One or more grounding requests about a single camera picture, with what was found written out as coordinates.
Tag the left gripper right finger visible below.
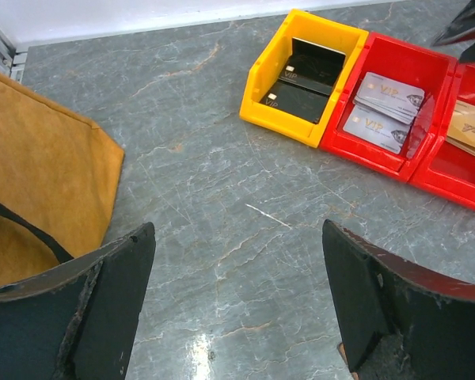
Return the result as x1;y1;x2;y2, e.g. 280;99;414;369
322;219;475;379

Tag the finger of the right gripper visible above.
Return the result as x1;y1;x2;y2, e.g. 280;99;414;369
431;0;475;63

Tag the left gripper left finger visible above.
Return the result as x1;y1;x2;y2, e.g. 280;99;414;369
0;222;156;379

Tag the red bin with silver cards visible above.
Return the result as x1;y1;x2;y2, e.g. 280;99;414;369
320;32;458;182

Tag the gold card stack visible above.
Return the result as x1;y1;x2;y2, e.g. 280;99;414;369
446;100;475;157

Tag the silver card stack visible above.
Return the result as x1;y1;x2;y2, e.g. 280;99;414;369
343;72;425;154

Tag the red bin with gold cards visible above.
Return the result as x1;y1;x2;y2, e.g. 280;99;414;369
409;64;475;211

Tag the black card stack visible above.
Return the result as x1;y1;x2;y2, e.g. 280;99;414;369
260;38;346;124

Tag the white and tan tote bag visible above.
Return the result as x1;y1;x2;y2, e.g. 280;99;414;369
0;63;126;296

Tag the yellow plastic bin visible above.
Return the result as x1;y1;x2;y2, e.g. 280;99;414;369
240;9;369;147

